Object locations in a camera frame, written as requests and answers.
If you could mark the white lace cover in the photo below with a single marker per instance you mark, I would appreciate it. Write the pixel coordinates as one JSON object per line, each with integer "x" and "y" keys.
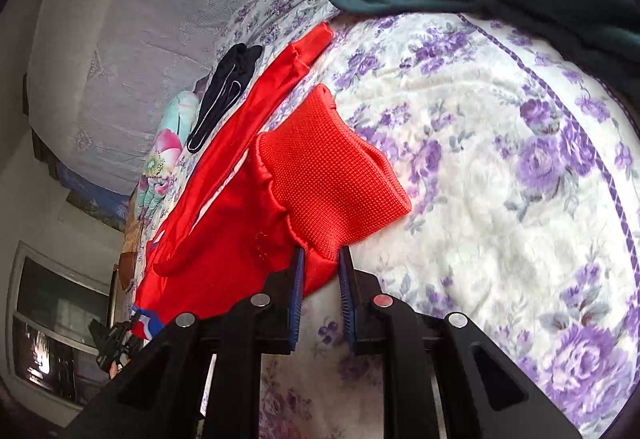
{"x": 125, "y": 44}

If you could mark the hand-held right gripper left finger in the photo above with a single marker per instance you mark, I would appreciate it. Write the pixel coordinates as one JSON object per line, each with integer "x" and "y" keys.
{"x": 299, "y": 301}

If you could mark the black garment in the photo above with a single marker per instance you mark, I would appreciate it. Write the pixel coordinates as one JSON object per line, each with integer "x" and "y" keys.
{"x": 220, "y": 89}

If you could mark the teal floral pillow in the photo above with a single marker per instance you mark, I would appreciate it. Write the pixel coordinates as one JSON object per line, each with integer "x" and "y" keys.
{"x": 165, "y": 154}

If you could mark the red jacket with stripes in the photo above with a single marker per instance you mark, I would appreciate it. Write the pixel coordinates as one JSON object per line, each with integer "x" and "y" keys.
{"x": 310, "y": 179}

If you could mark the blue patterned mattress side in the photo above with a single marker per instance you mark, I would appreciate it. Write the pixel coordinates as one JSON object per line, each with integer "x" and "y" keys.
{"x": 90, "y": 194}

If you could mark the window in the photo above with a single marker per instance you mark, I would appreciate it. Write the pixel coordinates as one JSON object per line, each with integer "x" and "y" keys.
{"x": 45, "y": 319}

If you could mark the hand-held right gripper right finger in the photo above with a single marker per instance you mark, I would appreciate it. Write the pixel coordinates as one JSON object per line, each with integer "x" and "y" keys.
{"x": 345, "y": 304}

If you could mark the brown wooden bed frame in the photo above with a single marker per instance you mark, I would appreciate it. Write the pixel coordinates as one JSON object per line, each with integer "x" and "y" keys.
{"x": 126, "y": 264}

